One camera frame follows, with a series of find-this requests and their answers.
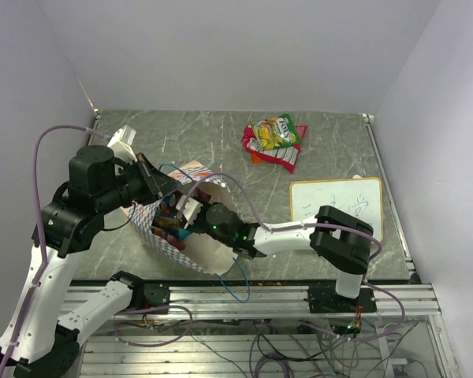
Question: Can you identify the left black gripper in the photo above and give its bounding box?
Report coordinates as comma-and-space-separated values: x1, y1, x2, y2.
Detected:
95, 152, 183, 214

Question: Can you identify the blue checkered paper bag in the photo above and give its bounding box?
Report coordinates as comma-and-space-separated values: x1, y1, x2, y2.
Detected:
121, 159, 251, 304

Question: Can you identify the orange snack packet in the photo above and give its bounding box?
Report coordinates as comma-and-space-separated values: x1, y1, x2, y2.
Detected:
251, 153, 263, 164

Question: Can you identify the red white snack bag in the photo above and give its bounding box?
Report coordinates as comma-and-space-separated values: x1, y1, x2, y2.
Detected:
241, 126, 301, 173

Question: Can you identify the green yellow candy bag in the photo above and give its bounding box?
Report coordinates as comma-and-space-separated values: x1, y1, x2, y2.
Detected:
249, 113, 302, 151

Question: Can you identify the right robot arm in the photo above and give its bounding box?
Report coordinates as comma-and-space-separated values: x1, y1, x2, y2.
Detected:
184, 202, 382, 312

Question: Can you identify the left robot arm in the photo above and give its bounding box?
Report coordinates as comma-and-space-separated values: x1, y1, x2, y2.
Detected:
0, 145, 181, 377

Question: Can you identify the blue candy bag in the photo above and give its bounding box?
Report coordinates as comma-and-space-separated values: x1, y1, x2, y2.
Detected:
152, 191, 190, 240

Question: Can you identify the small whiteboard with writing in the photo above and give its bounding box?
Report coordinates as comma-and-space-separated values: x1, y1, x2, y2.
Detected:
289, 176, 384, 241

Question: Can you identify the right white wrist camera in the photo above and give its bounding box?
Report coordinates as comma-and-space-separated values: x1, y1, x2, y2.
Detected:
176, 195, 203, 229

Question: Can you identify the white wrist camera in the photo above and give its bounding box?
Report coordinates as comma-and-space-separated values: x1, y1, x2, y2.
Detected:
176, 195, 203, 229
106, 125, 137, 164

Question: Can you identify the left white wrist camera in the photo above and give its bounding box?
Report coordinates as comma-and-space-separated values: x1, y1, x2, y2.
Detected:
106, 125, 137, 164

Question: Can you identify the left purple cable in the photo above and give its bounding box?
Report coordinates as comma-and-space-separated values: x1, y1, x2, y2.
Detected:
0, 124, 115, 378

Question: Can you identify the aluminium rail frame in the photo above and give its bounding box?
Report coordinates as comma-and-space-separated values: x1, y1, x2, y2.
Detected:
27, 113, 458, 378

